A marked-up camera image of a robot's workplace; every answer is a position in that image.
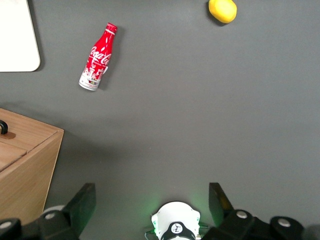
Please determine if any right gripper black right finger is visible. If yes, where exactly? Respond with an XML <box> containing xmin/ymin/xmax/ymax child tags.
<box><xmin>202</xmin><ymin>182</ymin><xmax>320</xmax><ymax>240</ymax></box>

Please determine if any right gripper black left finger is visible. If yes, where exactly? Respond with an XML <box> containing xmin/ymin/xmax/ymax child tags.
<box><xmin>0</xmin><ymin>182</ymin><xmax>97</xmax><ymax>240</ymax></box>

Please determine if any red coca-cola aluminium bottle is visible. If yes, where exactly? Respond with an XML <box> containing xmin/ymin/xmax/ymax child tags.
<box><xmin>78</xmin><ymin>22</ymin><xmax>118</xmax><ymax>92</ymax></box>

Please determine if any cream white plastic tray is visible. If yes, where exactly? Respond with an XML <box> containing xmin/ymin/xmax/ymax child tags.
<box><xmin>0</xmin><ymin>0</ymin><xmax>41</xmax><ymax>73</ymax></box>

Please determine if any wooden drawer cabinet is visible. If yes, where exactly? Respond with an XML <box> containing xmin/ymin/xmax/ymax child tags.
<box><xmin>0</xmin><ymin>107</ymin><xmax>65</xmax><ymax>226</ymax></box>

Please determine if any yellow lemon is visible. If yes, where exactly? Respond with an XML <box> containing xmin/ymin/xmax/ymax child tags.
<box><xmin>208</xmin><ymin>0</ymin><xmax>238</xmax><ymax>25</ymax></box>

